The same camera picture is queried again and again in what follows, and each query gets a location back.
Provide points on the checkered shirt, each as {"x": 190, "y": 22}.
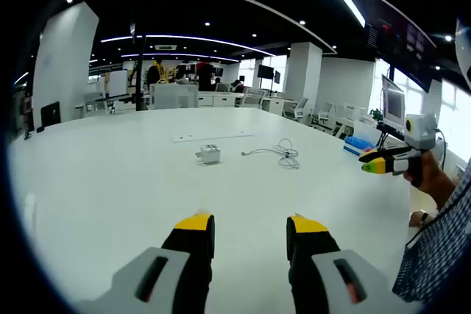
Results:
{"x": 438, "y": 248}

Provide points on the small green plant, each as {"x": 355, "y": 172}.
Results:
{"x": 376, "y": 113}

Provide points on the small black monitor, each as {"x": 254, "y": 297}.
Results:
{"x": 51, "y": 113}

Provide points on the whiteboard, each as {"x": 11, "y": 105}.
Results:
{"x": 119, "y": 82}

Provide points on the white low cabinet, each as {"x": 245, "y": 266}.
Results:
{"x": 219, "y": 100}

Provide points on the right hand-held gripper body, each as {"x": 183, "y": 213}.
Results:
{"x": 421, "y": 132}

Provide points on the white desk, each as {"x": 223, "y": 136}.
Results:
{"x": 147, "y": 189}

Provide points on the large hanging screen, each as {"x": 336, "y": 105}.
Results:
{"x": 401, "y": 38}

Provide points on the person's right hand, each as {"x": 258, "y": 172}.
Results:
{"x": 428, "y": 168}

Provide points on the white charger adapter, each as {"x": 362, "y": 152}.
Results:
{"x": 209, "y": 154}

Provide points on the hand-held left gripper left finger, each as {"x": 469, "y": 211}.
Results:
{"x": 154, "y": 277}

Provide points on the blue box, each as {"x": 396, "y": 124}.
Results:
{"x": 357, "y": 145}

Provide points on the black screen on stand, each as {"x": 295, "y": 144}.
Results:
{"x": 265, "y": 73}

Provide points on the white desk socket strip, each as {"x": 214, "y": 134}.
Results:
{"x": 213, "y": 136}

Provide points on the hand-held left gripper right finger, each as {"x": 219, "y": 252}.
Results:
{"x": 331, "y": 273}

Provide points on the white office chair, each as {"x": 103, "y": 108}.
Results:
{"x": 324, "y": 113}
{"x": 296, "y": 108}

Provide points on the tilted desktop monitor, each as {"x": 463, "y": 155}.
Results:
{"x": 393, "y": 102}

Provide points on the black pole stand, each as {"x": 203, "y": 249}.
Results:
{"x": 139, "y": 71}

